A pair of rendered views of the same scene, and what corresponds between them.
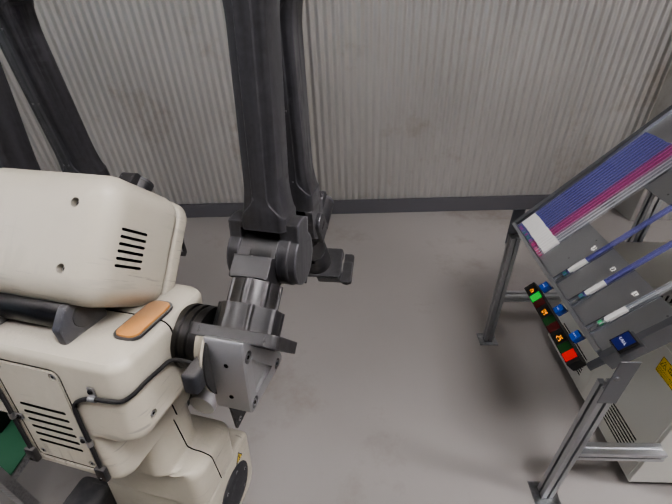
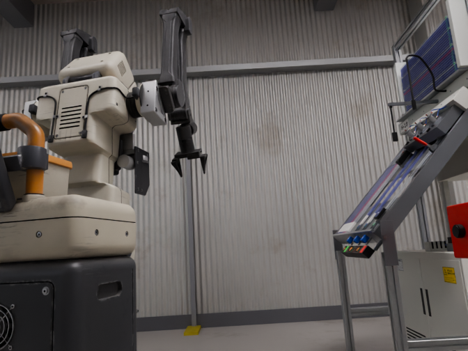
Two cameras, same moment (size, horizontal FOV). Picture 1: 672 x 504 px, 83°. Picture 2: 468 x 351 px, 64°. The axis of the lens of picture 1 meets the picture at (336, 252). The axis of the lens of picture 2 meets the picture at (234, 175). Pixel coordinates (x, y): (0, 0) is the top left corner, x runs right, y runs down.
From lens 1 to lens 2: 1.20 m
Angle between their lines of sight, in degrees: 46
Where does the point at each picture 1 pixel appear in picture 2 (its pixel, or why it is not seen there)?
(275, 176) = (173, 64)
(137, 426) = (111, 102)
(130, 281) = (119, 74)
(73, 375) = (95, 83)
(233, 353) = (152, 84)
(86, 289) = (108, 63)
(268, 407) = not seen: outside the picture
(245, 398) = (152, 103)
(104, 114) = not seen: hidden behind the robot
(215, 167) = not seen: hidden behind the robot
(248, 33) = (169, 28)
